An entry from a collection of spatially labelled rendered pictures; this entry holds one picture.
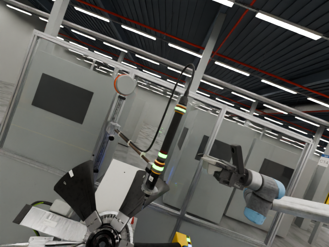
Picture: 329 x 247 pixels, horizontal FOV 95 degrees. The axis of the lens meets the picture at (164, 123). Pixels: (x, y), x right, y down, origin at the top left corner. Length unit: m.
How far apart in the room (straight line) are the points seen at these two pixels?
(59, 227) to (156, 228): 0.91
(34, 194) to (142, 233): 1.00
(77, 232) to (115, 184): 0.30
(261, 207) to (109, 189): 0.80
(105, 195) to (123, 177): 0.14
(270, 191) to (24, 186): 1.80
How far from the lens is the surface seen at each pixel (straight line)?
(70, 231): 0.95
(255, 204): 0.78
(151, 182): 0.64
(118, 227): 0.81
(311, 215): 0.97
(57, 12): 6.85
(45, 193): 1.78
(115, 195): 1.06
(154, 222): 1.62
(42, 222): 0.99
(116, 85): 1.20
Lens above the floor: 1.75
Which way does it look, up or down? 2 degrees down
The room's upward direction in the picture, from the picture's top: 21 degrees clockwise
